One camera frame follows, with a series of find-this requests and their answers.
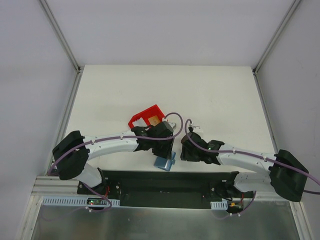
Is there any right aluminium frame post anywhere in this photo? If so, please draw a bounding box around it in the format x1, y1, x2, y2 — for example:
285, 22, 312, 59
252, 0, 303, 76

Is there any aluminium frame post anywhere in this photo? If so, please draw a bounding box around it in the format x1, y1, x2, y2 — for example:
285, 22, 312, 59
252, 0, 303, 76
37, 0, 82, 74

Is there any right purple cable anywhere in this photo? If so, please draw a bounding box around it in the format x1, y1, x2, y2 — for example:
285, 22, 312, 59
184, 117, 320, 221

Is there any left white cable duct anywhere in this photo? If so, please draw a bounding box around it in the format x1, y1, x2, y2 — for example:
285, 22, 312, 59
42, 196, 121, 208

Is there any blue leather card holder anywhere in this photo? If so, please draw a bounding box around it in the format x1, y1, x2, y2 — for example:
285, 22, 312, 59
153, 151, 176, 172

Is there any white cable duct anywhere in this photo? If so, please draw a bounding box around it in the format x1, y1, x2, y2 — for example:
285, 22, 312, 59
210, 200, 228, 211
42, 196, 121, 208

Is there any left aluminium frame post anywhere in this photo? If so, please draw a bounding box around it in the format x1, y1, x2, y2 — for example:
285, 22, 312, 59
37, 0, 82, 74

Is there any right white cable duct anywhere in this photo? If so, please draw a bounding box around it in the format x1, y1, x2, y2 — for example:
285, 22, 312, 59
210, 200, 228, 211

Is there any fallen gold VIP card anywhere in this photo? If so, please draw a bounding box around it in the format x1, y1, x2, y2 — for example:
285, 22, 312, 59
148, 115, 161, 126

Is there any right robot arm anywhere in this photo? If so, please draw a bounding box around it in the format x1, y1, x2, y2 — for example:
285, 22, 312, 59
180, 132, 309, 202

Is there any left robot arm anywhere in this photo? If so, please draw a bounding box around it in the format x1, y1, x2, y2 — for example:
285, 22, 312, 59
52, 121, 174, 195

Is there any aluminium front rail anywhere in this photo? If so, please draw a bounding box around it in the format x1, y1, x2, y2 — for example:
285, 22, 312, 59
31, 174, 83, 196

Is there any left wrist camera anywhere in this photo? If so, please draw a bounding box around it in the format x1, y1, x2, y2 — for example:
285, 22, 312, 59
164, 119, 177, 130

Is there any red plastic bin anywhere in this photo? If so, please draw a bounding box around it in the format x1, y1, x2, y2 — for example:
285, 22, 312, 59
128, 104, 165, 129

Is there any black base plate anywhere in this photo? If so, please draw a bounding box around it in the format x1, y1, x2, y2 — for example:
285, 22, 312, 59
48, 168, 258, 208

